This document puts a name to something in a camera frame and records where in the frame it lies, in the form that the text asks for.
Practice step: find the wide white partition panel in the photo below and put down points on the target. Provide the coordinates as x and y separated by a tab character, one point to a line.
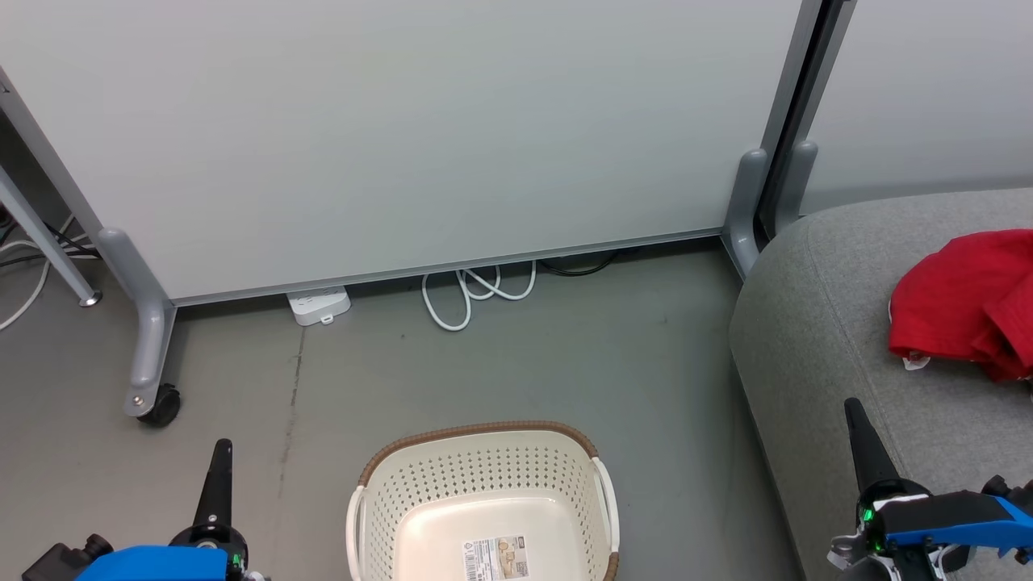
403	129

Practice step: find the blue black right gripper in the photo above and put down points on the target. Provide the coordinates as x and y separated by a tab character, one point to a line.
944	516

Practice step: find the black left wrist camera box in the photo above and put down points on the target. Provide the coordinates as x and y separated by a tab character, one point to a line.
60	561

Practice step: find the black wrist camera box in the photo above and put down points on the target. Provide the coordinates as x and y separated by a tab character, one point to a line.
1009	488
60	561

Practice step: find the cream perforated laundry basket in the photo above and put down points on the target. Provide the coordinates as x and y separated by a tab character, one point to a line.
484	476

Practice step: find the white power strip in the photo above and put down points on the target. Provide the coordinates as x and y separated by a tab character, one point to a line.
319	305

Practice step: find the grey partition foot with caster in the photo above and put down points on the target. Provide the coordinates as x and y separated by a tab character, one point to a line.
145	323

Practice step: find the black caster wheel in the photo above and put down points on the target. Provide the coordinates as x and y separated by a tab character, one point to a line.
161	406

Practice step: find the printed basket label sticker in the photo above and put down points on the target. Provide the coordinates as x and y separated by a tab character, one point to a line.
494	559

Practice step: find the narrow white partition panel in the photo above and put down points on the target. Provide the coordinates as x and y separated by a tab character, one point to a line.
928	89

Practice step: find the grey slanted metal leg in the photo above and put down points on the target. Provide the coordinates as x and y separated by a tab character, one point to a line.
44	234

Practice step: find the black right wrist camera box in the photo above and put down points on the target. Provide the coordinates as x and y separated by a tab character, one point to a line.
1009	488

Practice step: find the grey fabric sofa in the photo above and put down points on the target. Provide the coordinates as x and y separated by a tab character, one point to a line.
815	339

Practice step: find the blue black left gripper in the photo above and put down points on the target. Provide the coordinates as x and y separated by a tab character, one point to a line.
153	565

